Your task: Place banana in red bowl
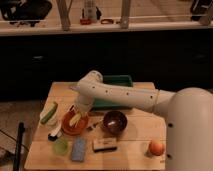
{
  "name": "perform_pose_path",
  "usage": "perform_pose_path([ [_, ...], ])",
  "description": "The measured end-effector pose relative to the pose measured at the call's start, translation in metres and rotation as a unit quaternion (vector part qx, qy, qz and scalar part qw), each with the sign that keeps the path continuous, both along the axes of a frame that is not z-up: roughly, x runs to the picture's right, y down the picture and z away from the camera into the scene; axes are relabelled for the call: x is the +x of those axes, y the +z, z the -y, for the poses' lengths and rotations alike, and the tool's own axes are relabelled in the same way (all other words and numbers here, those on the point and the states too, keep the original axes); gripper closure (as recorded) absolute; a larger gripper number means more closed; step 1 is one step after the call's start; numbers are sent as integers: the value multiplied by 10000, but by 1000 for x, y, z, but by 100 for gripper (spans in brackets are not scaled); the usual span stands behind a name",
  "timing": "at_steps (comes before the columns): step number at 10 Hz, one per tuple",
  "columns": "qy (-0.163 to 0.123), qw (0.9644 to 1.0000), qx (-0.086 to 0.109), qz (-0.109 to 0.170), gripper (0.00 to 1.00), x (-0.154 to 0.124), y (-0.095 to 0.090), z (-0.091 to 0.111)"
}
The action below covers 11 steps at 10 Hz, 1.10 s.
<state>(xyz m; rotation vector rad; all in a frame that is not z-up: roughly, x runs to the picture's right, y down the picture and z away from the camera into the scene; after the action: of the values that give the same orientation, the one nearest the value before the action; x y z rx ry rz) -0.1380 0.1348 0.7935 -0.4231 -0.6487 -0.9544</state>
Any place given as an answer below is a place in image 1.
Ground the blue sponge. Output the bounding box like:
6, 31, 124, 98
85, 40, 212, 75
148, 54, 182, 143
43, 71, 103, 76
71, 137, 86, 162

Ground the dark brown bowl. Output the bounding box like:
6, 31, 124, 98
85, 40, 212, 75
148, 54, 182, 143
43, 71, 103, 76
102, 111, 127, 135

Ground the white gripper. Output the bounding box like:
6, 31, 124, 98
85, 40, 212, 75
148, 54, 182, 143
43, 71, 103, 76
74, 94, 94, 113

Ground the black office chair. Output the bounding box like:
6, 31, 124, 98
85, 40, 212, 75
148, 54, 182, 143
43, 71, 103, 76
0, 0, 52, 27

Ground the wooden block eraser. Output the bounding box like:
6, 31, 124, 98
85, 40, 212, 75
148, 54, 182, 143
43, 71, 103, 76
92, 138, 117, 152

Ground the black pole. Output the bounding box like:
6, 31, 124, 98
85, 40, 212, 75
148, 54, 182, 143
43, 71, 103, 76
13, 122, 25, 171

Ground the yellow banana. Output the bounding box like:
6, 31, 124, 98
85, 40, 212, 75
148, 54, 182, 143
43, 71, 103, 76
69, 113, 81, 126

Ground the small green cup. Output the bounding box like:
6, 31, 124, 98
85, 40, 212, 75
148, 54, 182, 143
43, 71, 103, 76
53, 138, 68, 155

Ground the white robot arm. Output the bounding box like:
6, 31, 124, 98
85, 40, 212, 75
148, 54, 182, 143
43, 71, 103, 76
74, 70, 213, 171

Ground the red bowl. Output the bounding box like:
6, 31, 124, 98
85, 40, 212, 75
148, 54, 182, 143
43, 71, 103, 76
62, 111, 89, 136

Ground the green plastic tray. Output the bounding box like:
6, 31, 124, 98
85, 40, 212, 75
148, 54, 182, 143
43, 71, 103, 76
93, 75, 133, 110

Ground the orange fruit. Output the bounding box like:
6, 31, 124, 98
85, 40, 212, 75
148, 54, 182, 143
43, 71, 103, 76
149, 140, 165, 156

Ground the green and white brush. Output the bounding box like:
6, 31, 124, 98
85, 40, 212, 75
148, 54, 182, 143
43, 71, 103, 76
40, 102, 58, 126

